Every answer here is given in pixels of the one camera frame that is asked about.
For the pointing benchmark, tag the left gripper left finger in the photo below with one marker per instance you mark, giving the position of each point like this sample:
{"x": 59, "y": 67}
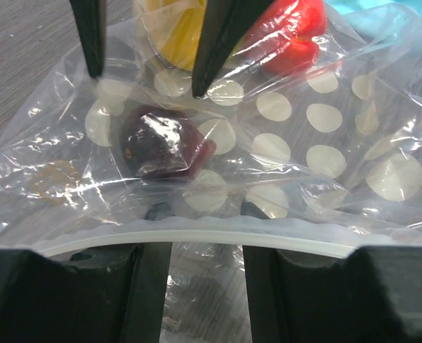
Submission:
{"x": 105, "y": 294}

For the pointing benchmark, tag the teal cloth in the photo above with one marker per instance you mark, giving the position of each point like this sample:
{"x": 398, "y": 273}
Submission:
{"x": 397, "y": 13}

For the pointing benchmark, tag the small red fake fruit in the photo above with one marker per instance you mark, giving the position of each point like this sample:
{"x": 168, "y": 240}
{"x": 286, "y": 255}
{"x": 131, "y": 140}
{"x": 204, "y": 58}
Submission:
{"x": 281, "y": 41}

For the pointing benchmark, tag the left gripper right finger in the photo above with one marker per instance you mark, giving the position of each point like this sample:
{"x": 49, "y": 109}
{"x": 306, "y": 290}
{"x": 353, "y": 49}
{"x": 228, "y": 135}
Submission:
{"x": 373, "y": 295}

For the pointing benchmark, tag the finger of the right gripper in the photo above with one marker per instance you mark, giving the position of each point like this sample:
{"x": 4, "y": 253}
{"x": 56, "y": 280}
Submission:
{"x": 225, "y": 23}
{"x": 90, "y": 19}

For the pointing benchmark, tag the clear zip top bag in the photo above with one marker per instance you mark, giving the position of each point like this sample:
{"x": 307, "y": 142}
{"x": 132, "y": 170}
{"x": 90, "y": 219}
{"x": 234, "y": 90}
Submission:
{"x": 324, "y": 161}

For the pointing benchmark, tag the yellow green fake mango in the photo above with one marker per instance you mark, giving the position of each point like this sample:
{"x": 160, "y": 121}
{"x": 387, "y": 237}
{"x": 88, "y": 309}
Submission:
{"x": 173, "y": 29}

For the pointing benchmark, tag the small dark purple fake fruit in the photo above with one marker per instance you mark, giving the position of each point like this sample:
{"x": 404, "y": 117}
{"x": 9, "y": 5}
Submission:
{"x": 160, "y": 144}

